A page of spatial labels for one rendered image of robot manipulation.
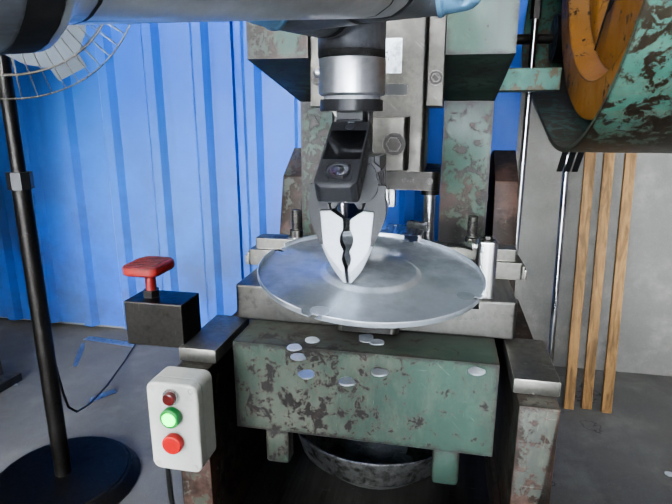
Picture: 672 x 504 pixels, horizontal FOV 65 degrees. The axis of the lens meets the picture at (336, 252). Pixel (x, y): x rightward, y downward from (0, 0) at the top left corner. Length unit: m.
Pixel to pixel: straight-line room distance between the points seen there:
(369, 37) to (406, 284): 0.28
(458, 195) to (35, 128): 2.03
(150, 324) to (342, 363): 0.30
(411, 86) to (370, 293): 0.36
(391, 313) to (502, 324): 0.30
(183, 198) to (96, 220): 0.44
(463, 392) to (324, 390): 0.20
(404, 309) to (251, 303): 0.36
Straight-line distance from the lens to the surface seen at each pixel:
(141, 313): 0.86
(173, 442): 0.80
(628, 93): 0.72
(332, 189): 0.52
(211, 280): 2.35
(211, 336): 0.86
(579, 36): 1.18
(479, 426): 0.82
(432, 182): 0.87
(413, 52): 0.86
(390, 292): 0.63
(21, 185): 1.43
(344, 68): 0.59
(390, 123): 0.83
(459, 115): 1.11
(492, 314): 0.84
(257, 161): 2.17
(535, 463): 0.78
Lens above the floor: 0.98
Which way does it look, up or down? 14 degrees down
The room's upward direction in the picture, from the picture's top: straight up
